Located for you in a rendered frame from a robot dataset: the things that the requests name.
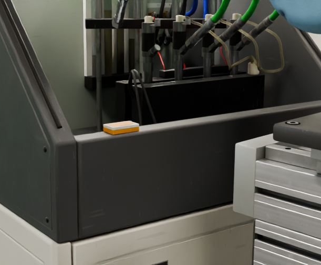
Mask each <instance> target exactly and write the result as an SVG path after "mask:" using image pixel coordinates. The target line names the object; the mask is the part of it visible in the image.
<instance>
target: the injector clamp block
mask: <svg viewBox="0 0 321 265"><path fill-rule="evenodd" d="M136 82H137V89H138V95H139V102H140V109H141V117H142V125H143V126H144V125H151V124H154V122H153V119H152V116H151V112H150V109H149V106H148V103H147V101H146V98H145V95H144V92H143V89H142V87H141V84H140V82H139V79H136ZM142 82H143V84H144V79H142ZM264 83H265V75H262V74H258V75H250V74H246V72H244V71H240V70H238V75H230V72H226V73H215V74H211V77H208V78H203V75H193V76H183V80H177V81H174V77H172V78H162V77H154V78H152V83H150V84H144V87H145V89H146V92H147V95H148V98H149V101H150V104H151V107H152V110H153V113H154V116H155V119H156V122H157V124H158V123H166V122H170V121H177V120H184V119H191V118H199V117H206V116H213V115H220V114H227V113H234V112H239V111H246V110H253V109H260V108H263V106H264ZM116 118H117V119H120V120H123V121H131V120H132V122H134V123H137V124H139V126H140V121H139V113H138V105H137V99H135V98H134V97H133V98H131V95H130V93H129V90H128V80H122V81H116Z"/></svg>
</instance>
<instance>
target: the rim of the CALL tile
mask: <svg viewBox="0 0 321 265"><path fill-rule="evenodd" d="M129 122H131V121H129ZM132 123H134V122H132ZM103 127H105V128H108V129H111V130H119V129H126V128H133V127H139V124H137V123H135V124H132V125H124V126H117V127H113V126H109V125H107V124H104V125H103Z"/></svg>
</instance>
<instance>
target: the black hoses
mask: <svg viewBox="0 0 321 265"><path fill-rule="evenodd" d="M164 5H165V0H162V2H161V7H160V12H159V14H157V17H158V18H165V17H164V16H163V10H164ZM186 6H187V0H183V2H182V5H181V8H180V11H179V15H183V16H185V11H186ZM171 17H172V5H171V8H170V11H169V15H168V18H171ZM158 33H159V29H156V32H155V34H156V36H155V43H156V44H157V45H159V46H161V45H162V44H163V43H164V45H165V46H168V45H169V44H170V43H171V42H172V36H173V29H172V32H171V34H169V31H168V29H164V31H163V34H162V36H160V37H159V41H158V40H157V37H158ZM165 36H166V40H167V42H166V40H165Z"/></svg>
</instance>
